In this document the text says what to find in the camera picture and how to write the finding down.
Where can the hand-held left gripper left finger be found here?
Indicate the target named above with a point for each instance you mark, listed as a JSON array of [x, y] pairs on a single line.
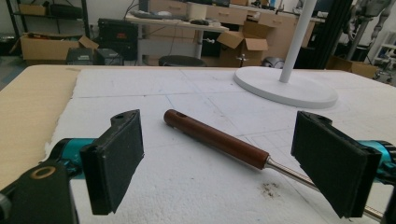
[[115, 161]]

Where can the dark grey device box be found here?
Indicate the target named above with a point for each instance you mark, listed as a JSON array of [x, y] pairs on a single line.
[[93, 56]]

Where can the black aluminium frame post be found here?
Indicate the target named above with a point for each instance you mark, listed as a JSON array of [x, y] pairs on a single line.
[[330, 31]]

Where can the silver round appliance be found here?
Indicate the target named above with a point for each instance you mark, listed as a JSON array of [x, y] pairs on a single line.
[[273, 62]]

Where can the black round stool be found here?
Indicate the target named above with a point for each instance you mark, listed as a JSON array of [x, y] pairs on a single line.
[[181, 60]]

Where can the black metal shelf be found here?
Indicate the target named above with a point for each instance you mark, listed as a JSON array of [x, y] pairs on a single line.
[[46, 12]]

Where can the white desk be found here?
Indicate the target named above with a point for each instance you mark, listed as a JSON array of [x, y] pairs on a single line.
[[177, 26]]

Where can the small open cardboard box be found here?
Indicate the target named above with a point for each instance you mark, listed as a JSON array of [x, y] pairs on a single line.
[[246, 46]]

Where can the large open cardboard box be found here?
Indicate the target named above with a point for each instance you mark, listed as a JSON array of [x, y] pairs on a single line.
[[49, 48]]

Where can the flat cardboard box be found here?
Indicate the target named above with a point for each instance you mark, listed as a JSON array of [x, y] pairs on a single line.
[[353, 67]]

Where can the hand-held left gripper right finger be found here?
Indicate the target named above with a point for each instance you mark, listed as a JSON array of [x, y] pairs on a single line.
[[333, 161]]

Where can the white round lamp stand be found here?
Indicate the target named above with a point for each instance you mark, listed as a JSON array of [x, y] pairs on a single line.
[[288, 81]]

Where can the black equipment case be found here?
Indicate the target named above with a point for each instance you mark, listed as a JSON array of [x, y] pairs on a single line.
[[118, 37]]

